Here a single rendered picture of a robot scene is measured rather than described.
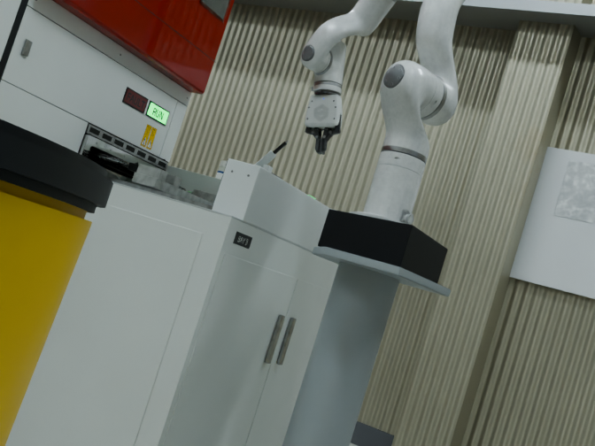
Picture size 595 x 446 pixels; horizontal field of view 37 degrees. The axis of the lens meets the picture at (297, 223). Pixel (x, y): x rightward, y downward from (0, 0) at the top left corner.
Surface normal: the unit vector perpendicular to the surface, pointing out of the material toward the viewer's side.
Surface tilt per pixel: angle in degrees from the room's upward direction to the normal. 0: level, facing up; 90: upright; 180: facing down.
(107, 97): 90
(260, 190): 90
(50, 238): 93
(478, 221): 90
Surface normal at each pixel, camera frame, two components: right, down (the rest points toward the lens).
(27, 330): 0.93, 0.33
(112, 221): -0.37, -0.19
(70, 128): 0.88, 0.25
